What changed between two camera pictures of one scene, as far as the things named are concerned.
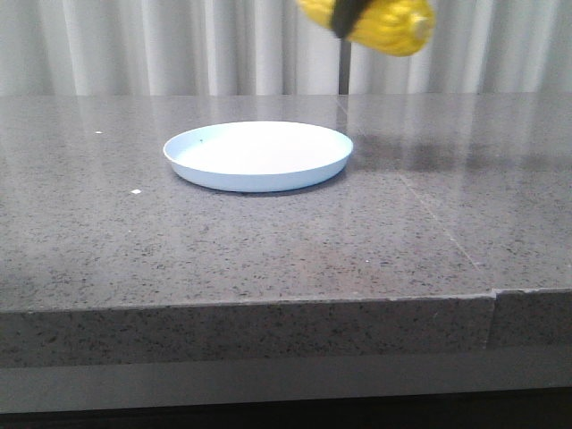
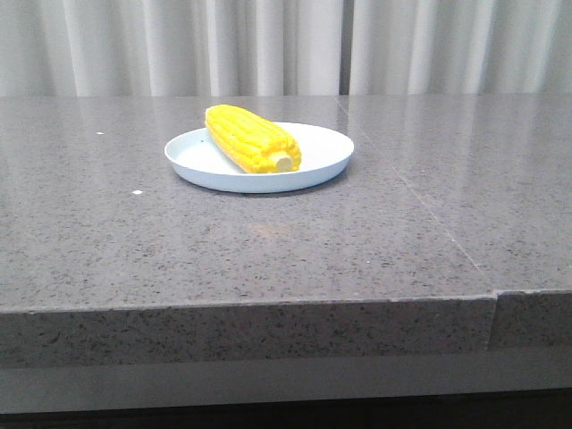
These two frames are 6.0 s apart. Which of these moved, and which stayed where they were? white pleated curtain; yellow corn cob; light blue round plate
Moved: yellow corn cob
Stayed: white pleated curtain; light blue round plate
